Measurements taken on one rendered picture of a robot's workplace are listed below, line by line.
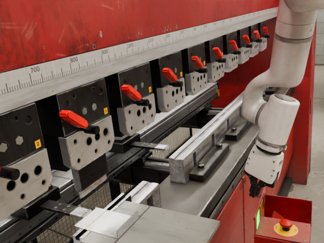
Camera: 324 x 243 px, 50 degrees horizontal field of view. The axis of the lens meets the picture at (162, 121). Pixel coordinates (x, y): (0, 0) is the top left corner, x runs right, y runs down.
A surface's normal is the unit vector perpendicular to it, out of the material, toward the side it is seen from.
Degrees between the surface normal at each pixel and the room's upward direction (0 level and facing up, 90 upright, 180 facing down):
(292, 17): 104
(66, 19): 90
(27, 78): 90
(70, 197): 90
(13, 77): 90
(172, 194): 0
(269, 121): 82
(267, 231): 0
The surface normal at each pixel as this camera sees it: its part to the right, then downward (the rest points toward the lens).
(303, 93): -0.47, 0.32
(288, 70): -0.28, 0.57
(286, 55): -0.47, 0.54
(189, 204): -0.10, -0.95
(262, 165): -0.64, 0.22
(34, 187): 0.88, 0.07
